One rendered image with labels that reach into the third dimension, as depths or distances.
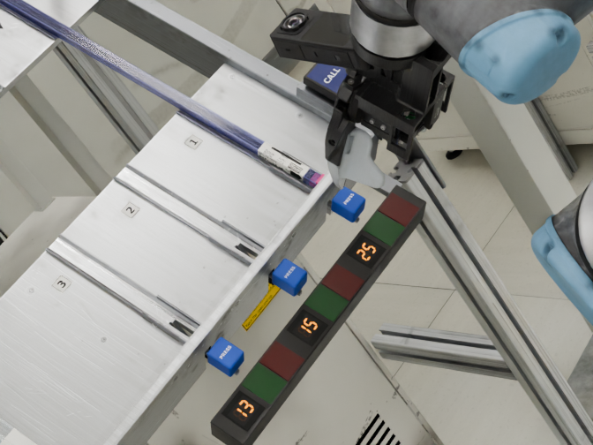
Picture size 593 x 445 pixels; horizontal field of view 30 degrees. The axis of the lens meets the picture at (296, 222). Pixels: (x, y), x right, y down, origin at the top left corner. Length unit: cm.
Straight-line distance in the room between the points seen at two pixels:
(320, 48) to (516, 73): 26
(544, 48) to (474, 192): 170
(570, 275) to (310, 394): 84
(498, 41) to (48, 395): 57
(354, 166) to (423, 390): 105
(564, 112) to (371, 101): 132
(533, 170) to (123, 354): 69
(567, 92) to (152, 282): 125
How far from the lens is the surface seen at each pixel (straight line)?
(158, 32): 136
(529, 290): 212
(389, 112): 97
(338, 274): 116
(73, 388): 111
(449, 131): 249
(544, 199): 158
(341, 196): 118
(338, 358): 163
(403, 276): 236
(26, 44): 135
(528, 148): 155
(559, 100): 225
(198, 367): 113
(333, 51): 98
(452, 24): 81
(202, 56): 133
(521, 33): 79
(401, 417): 174
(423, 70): 93
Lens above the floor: 124
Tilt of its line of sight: 26 degrees down
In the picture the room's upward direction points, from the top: 36 degrees counter-clockwise
